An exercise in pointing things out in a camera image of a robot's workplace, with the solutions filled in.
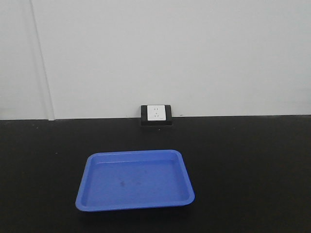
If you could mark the blue plastic tray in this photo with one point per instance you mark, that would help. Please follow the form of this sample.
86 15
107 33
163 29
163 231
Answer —
134 180

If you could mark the white socket in black housing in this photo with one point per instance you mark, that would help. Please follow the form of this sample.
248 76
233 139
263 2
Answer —
155 115

